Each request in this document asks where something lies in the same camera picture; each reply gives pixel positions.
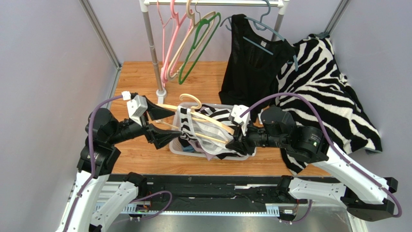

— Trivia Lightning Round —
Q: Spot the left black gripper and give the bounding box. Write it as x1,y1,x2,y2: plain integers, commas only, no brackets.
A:
108,95,182,147

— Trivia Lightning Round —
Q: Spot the black white striped top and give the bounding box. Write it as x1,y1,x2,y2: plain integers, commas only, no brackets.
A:
176,106,240,155

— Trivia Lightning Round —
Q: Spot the beige wooden hanger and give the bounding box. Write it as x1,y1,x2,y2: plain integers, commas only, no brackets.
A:
162,0,221,85

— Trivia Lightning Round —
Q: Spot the black tank top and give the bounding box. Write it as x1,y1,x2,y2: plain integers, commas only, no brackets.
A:
219,14,295,106

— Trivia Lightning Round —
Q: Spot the green hanger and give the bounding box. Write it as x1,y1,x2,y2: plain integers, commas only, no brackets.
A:
176,0,221,85

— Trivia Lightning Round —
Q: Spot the thick pink plastic hanger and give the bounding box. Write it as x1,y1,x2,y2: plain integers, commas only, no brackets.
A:
161,0,188,87

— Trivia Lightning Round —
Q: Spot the grey-blue hanger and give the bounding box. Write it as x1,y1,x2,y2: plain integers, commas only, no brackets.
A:
219,0,298,71

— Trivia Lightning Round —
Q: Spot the black garment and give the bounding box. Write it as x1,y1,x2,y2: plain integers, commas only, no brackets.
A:
169,137,248,161

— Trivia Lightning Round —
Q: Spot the mauve tank top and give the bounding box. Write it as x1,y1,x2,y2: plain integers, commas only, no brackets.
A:
200,149,217,161

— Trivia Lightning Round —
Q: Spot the blue tank top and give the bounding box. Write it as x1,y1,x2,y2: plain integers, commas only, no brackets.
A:
182,145,195,153

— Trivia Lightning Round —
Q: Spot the cream hanger with striped top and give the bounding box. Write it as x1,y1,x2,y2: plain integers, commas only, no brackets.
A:
156,93,234,145

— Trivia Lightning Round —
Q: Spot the thin pink wire hanger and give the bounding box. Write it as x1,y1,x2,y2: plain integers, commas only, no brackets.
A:
156,1,170,65

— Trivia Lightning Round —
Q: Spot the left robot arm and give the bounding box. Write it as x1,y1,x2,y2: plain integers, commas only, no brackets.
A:
58,91,180,232

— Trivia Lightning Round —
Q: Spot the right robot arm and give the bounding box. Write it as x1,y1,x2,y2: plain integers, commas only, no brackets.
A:
227,105,398,222

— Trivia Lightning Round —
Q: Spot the white plastic laundry basket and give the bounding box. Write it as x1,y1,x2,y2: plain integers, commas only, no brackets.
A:
169,102,257,161

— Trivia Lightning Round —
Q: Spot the zebra print blanket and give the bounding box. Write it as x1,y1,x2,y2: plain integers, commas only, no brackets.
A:
273,33,383,176

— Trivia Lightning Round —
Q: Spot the metal clothes rack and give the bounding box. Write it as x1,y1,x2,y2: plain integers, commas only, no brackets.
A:
139,0,277,104

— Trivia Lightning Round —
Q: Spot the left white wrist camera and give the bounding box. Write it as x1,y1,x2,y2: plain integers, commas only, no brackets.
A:
121,91,148,126

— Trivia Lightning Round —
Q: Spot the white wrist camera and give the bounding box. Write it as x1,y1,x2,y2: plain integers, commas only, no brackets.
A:
229,105,250,136
121,91,148,126

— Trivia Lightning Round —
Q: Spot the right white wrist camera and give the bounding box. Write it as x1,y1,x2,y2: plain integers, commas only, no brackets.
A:
229,105,250,136

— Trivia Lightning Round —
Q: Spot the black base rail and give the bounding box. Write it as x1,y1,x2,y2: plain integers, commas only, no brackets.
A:
87,174,309,215

